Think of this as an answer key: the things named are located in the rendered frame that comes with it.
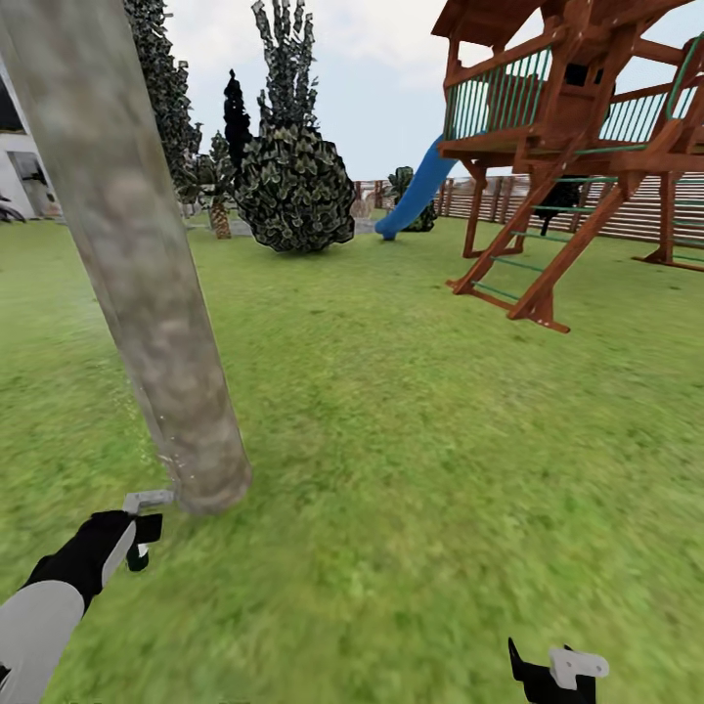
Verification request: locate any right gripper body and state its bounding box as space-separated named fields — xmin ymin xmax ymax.
xmin=523 ymin=663 xmax=595 ymax=704

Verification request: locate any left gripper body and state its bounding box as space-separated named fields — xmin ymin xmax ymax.
xmin=130 ymin=513 xmax=164 ymax=546

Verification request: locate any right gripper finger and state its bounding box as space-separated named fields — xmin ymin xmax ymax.
xmin=507 ymin=637 xmax=526 ymax=682

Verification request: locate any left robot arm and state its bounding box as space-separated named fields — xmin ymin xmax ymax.
xmin=0 ymin=489 xmax=174 ymax=704

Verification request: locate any pesticide atomizer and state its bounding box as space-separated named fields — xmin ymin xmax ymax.
xmin=126 ymin=543 xmax=150 ymax=573

